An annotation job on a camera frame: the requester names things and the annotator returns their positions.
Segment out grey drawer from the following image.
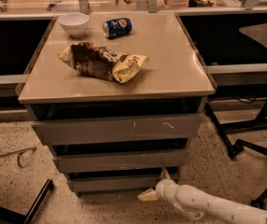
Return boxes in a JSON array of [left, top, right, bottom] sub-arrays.
[[52, 148, 188, 173], [33, 113, 203, 146], [67, 174, 161, 192]]

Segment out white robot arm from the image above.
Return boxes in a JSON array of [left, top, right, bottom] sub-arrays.
[[137, 168, 267, 224]]

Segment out black stand leg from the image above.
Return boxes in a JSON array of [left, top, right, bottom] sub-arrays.
[[0, 178, 55, 224]]

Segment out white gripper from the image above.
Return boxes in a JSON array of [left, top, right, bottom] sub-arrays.
[[137, 168, 180, 206]]

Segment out grey top drawer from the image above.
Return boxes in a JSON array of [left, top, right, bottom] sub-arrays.
[[33, 113, 203, 146]]

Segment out black table frame leg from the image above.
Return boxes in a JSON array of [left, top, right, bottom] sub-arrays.
[[204, 105, 267, 160]]

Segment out metal rod with hook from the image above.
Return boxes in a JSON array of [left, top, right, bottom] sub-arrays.
[[0, 147, 36, 168]]

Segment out brown yellow chip bag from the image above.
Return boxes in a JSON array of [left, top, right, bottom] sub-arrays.
[[58, 41, 148, 84]]

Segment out grey middle drawer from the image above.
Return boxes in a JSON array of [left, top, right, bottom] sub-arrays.
[[52, 148, 188, 173]]

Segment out blue pepsi can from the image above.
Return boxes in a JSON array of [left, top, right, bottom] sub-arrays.
[[103, 18, 133, 39]]

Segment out grey drawer cabinet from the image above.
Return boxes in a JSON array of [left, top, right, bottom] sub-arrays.
[[15, 11, 218, 198]]

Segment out white bowl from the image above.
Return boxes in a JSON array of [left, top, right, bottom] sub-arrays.
[[59, 13, 90, 37]]

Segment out grey bottom drawer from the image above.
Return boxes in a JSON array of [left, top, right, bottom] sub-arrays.
[[67, 174, 161, 192]]

